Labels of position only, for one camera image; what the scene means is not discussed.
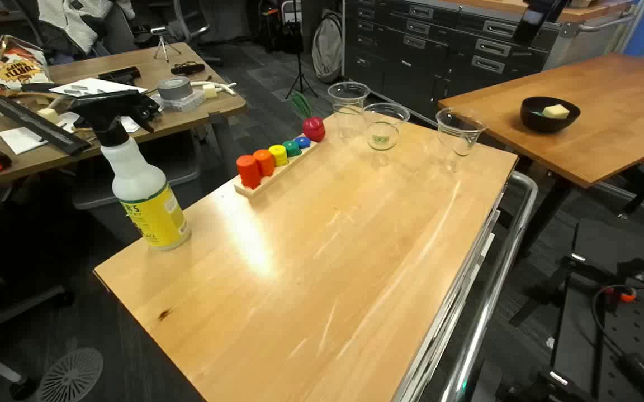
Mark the black bowl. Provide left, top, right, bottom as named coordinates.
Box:
left=518, top=93, right=584, bottom=135

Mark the white round fan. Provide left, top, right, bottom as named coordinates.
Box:
left=309, top=6, right=347, bottom=85

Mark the light wooden table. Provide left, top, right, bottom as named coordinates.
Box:
left=439, top=50, right=644, bottom=247

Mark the yellow toy cylinder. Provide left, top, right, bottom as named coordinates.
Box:
left=266, top=143, right=290, bottom=170

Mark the orange toy cylinder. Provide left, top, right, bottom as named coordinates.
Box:
left=250, top=146, right=278, bottom=178

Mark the pale yellow food piece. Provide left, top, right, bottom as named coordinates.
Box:
left=541, top=103, right=572, bottom=123

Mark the white cable bundle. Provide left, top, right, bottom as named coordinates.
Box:
left=189, top=76, right=238, bottom=99

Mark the red toy piece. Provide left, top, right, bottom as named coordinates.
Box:
left=300, top=113, right=328, bottom=144

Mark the white spray bottle yellow label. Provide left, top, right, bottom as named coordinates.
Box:
left=70, top=92, right=193, bottom=251

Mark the white paper sheet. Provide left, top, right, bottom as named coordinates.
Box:
left=50, top=76, right=148, bottom=97

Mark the small white card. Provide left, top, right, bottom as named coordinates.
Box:
left=0, top=124, right=45, bottom=155

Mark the slim black remote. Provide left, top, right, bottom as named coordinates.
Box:
left=169, top=59, right=207, bottom=77

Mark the grey tape roll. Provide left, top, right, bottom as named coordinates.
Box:
left=155, top=76, right=195, bottom=106

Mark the snack chip bag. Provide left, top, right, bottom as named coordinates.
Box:
left=0, top=30, right=53, bottom=97

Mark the black office chair base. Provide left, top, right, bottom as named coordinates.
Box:
left=0, top=244, right=108, bottom=402

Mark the clear plastic cup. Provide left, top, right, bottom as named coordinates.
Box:
left=361, top=99, right=411, bottom=154
left=326, top=77, right=374, bottom=130
left=434, top=106, right=488, bottom=158

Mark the row of coloured blocks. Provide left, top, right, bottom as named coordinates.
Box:
left=233, top=141, right=321, bottom=198

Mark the flat black pouch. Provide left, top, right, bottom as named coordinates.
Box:
left=97, top=65, right=142, bottom=85

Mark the long black bar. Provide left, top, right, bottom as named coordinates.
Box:
left=0, top=95, right=89, bottom=158

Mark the black perforated board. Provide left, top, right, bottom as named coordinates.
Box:
left=553, top=293, right=644, bottom=402

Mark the white jacket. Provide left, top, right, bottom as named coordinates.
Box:
left=36, top=0, right=139, bottom=54

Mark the red-orange toy cylinder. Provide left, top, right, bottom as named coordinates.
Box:
left=234, top=152, right=264, bottom=189

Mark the dark metal drawer cabinet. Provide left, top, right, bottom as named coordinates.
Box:
left=341, top=0, right=641, bottom=120

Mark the small metal tripod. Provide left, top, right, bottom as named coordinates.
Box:
left=148, top=24, right=184, bottom=65

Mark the brown office desk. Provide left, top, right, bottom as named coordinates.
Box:
left=0, top=39, right=250, bottom=193

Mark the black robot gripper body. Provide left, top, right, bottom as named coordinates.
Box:
left=511, top=0, right=572, bottom=45

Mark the orange clamp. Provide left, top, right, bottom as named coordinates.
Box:
left=602, top=284, right=639, bottom=305

